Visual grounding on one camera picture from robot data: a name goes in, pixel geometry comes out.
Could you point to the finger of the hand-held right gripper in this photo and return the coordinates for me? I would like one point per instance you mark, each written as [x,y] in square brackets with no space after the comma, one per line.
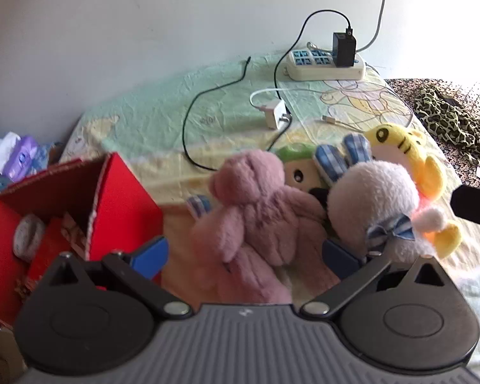
[474,206]

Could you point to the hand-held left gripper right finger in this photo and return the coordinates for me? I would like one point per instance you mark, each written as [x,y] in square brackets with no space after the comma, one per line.
[338,258]

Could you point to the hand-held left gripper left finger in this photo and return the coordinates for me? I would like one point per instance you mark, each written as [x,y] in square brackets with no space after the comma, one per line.
[152,256]

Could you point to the red cardboard box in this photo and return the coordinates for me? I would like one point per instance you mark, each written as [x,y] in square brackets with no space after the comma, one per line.
[120,204]

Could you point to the white bunny plush plaid ears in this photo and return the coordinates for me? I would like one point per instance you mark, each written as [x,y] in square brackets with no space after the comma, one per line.
[372,204]

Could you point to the pink teddy bear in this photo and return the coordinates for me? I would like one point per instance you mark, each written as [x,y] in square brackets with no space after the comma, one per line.
[256,216]

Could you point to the yellow tiger plush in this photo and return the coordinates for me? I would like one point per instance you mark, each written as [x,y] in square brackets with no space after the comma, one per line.
[396,140]

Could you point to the green plush toy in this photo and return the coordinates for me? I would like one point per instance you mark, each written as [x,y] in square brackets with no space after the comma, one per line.
[292,152]

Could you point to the leaf print card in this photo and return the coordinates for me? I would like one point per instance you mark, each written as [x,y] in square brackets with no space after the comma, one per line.
[76,232]

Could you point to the leopard print cloth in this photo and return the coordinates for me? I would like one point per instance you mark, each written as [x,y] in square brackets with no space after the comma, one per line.
[448,124]

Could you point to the red packet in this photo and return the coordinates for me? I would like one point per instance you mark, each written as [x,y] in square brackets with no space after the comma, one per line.
[48,248]

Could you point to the grey fuzzy pouch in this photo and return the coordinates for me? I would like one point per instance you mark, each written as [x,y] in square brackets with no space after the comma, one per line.
[28,236]

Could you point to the white charger adapter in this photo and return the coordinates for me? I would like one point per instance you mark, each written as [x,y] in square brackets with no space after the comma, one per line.
[275,114]

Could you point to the purple tissue pack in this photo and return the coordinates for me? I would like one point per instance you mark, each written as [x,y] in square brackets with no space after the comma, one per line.
[22,158]

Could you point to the brown cardboard box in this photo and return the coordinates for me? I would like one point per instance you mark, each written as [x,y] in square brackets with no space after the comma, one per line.
[0,348]

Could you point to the white power strip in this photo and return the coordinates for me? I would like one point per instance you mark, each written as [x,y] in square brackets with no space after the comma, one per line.
[328,70]

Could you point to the black charger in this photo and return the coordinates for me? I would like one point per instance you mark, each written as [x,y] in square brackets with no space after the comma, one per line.
[344,48]

